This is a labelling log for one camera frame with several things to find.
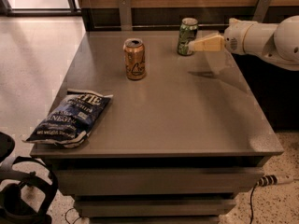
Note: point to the left metal wall bracket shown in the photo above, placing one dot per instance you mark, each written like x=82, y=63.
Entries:
x=125, y=13

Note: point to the orange soda can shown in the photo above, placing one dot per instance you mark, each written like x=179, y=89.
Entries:
x=134, y=56

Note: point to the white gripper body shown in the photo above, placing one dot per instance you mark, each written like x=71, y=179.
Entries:
x=234, y=37

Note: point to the white power strip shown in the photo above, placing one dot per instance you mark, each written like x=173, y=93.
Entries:
x=269, y=180

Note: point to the green soda can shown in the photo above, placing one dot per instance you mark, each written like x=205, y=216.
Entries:
x=187, y=33

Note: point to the blue chip bag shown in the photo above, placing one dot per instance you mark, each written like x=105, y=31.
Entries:
x=70, y=123

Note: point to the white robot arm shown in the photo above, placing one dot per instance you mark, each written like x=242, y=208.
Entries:
x=274, y=43

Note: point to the right metal wall bracket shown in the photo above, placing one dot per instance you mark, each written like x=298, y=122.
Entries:
x=261, y=10

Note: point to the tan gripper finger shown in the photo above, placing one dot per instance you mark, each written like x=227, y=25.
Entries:
x=212, y=42

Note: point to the metal wall bracket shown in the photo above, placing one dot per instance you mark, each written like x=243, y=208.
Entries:
x=125, y=13
x=261, y=10

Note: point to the grey drawer cabinet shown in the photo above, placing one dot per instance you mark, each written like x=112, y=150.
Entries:
x=172, y=148

